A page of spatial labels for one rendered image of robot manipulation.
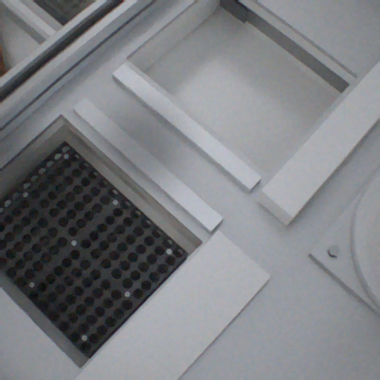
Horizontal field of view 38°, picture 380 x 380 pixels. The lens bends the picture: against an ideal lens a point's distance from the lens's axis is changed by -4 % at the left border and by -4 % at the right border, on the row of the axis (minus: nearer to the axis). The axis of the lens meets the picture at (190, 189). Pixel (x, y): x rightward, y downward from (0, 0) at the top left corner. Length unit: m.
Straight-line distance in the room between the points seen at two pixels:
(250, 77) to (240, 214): 0.29
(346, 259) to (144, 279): 0.24
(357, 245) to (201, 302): 0.19
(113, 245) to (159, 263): 0.06
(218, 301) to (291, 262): 0.10
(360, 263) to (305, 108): 0.31
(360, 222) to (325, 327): 0.13
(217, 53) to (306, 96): 0.16
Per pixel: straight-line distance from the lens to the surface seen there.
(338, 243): 0.67
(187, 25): 0.90
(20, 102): 0.70
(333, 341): 0.66
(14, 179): 0.82
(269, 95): 0.88
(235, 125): 0.84
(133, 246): 0.70
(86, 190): 0.73
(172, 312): 0.62
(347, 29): 0.83
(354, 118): 0.71
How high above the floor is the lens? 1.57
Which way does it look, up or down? 69 degrees down
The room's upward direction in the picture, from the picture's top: 7 degrees clockwise
